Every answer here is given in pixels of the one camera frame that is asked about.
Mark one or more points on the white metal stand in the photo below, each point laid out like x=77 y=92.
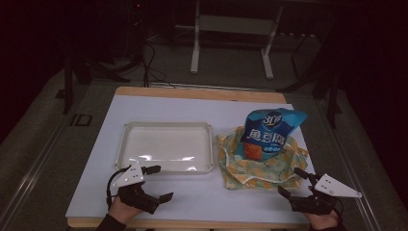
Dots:
x=234 y=25

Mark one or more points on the black tripod stand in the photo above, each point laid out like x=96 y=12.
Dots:
x=69 y=77

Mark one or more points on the person's left hand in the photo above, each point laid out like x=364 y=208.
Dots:
x=121 y=210

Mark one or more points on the black floor bracket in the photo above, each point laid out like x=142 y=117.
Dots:
x=81 y=120

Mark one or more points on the white table mat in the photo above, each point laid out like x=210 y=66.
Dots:
x=179 y=195

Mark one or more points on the blue snack bag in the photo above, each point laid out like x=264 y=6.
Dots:
x=269 y=131

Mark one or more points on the white plastic tray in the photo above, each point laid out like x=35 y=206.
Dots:
x=166 y=146

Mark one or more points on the yellow green patterned cloth bag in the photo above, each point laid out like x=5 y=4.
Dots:
x=253 y=174

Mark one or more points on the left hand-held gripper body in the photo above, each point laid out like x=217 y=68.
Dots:
x=131 y=177

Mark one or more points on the black metal stand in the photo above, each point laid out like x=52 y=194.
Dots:
x=330 y=93

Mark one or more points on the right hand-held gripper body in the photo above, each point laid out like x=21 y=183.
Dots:
x=333 y=187

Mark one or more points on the person's right hand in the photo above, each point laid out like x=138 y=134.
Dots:
x=320 y=220

